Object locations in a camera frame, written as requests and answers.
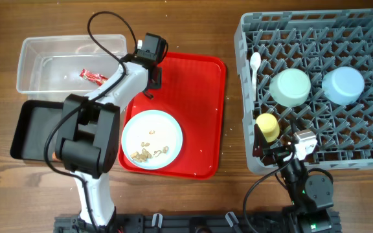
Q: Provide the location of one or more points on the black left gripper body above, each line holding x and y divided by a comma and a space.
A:
158, 83

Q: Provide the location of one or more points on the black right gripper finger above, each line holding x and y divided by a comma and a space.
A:
260, 143
294, 125

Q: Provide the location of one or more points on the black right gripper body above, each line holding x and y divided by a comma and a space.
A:
276, 152

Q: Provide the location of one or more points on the yellow plastic cup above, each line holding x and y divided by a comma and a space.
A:
269, 126

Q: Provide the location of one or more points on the mint green bowl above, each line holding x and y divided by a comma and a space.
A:
290, 88

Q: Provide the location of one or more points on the red candy wrapper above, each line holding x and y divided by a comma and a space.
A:
93, 77

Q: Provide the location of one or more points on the light blue plate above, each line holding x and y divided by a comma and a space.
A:
161, 122

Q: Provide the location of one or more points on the light blue bowl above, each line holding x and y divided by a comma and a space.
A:
343, 86

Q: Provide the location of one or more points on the white plastic spoon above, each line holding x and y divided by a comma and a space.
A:
255, 62

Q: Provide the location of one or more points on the orange carrot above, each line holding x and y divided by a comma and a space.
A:
54, 157

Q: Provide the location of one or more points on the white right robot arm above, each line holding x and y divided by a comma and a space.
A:
310, 191

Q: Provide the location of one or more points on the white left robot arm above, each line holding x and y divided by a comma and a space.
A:
86, 136

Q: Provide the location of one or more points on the grey dishwasher rack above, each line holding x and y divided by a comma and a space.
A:
315, 42

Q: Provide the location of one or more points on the red plastic tray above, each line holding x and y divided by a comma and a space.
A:
192, 91

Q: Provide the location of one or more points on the peanut scraps on plate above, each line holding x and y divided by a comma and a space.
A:
148, 145

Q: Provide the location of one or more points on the clear plastic bin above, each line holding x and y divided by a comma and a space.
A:
49, 67

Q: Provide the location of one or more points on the black bin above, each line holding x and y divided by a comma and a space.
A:
36, 120

